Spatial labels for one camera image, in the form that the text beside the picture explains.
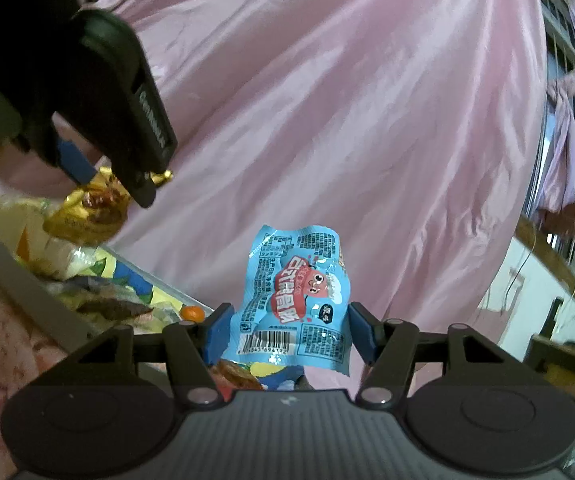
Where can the light blue snack packet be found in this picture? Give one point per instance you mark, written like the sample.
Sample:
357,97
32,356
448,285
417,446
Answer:
292,285

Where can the grey cardboard box tray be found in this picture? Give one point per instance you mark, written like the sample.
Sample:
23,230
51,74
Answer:
42,310

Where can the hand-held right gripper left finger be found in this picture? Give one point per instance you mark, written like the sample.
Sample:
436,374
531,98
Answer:
220,335

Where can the wooden window frame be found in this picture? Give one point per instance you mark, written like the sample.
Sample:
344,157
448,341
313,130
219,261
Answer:
552,255

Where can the pink satin sheet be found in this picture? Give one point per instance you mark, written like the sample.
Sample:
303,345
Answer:
342,110

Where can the pink window curtain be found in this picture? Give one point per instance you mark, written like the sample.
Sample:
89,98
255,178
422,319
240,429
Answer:
567,160

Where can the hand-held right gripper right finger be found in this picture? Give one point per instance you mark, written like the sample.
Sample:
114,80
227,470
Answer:
362,332

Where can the yellow and blue patterned paper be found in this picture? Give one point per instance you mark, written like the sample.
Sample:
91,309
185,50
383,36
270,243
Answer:
132,280

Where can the golden snack packet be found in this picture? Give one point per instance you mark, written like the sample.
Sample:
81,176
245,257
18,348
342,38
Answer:
82,220

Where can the small orange ball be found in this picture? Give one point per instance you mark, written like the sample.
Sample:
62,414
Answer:
192,313

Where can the dark wooden furniture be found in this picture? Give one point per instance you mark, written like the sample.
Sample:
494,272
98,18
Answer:
567,355

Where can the sandwich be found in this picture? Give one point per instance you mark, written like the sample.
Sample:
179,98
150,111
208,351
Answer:
32,240

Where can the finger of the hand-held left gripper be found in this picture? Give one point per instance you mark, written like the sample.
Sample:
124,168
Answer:
140,190
75,160

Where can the dark brown dried snack packet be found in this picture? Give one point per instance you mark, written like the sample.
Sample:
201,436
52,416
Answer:
112,308

